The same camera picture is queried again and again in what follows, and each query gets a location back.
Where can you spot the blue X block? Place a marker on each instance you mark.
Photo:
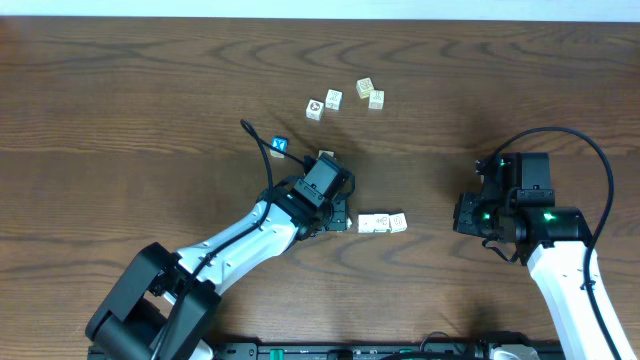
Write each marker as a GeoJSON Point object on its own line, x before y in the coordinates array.
{"type": "Point", "coordinates": [278, 147]}

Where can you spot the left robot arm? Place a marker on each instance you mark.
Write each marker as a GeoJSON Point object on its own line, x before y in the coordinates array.
{"type": "Point", "coordinates": [163, 304]}

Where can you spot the wooden block red disc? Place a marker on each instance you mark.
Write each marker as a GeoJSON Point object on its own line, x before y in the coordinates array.
{"type": "Point", "coordinates": [314, 110]}

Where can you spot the wooden O block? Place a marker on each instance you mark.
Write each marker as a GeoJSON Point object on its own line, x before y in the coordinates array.
{"type": "Point", "coordinates": [397, 222]}

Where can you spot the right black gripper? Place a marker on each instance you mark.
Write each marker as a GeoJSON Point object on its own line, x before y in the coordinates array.
{"type": "Point", "coordinates": [464, 213]}

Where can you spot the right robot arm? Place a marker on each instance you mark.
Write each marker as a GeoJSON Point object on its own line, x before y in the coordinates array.
{"type": "Point", "coordinates": [551, 242]}

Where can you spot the plain wooden M block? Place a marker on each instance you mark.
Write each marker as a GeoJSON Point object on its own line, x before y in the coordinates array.
{"type": "Point", "coordinates": [326, 152]}

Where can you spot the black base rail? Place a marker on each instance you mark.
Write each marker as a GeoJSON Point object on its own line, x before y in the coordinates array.
{"type": "Point", "coordinates": [433, 350]}

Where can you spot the wooden Y block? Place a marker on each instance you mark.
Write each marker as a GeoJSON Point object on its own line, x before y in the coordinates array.
{"type": "Point", "coordinates": [376, 99]}

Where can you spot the wooden block umbrella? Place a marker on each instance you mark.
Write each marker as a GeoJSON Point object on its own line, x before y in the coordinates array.
{"type": "Point", "coordinates": [333, 99]}

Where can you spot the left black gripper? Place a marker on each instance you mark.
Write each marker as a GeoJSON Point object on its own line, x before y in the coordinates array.
{"type": "Point", "coordinates": [339, 216]}

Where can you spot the yellow edged wooden block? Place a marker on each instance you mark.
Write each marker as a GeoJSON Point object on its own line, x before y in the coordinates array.
{"type": "Point", "coordinates": [364, 87]}

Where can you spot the green edged wooden block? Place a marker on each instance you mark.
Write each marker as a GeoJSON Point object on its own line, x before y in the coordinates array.
{"type": "Point", "coordinates": [366, 223]}

